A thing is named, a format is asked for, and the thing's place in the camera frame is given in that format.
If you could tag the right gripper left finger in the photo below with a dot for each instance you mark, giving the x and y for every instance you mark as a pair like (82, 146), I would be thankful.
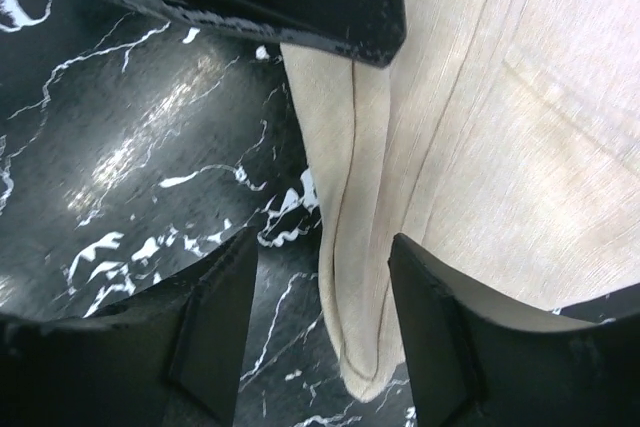
(170, 355)

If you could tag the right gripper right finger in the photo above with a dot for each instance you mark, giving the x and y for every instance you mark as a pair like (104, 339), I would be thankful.
(476, 357)

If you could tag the beige cloth napkin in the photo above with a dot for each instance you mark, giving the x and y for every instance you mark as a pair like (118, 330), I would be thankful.
(503, 138)

